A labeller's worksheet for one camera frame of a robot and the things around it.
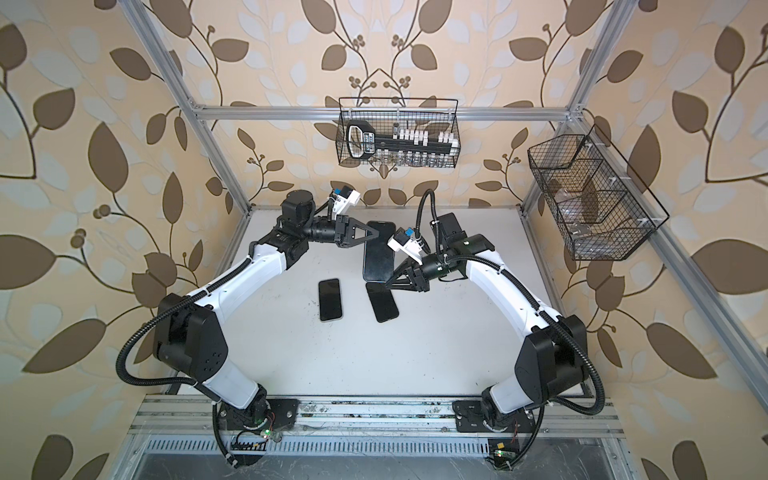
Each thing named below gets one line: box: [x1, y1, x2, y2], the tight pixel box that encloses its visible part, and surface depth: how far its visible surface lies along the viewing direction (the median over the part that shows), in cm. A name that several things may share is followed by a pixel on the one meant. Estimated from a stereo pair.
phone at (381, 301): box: [365, 282, 399, 323], surface depth 96 cm
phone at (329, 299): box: [318, 278, 342, 321], surface depth 96 cm
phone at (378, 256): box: [362, 221, 397, 283], surface depth 72 cm
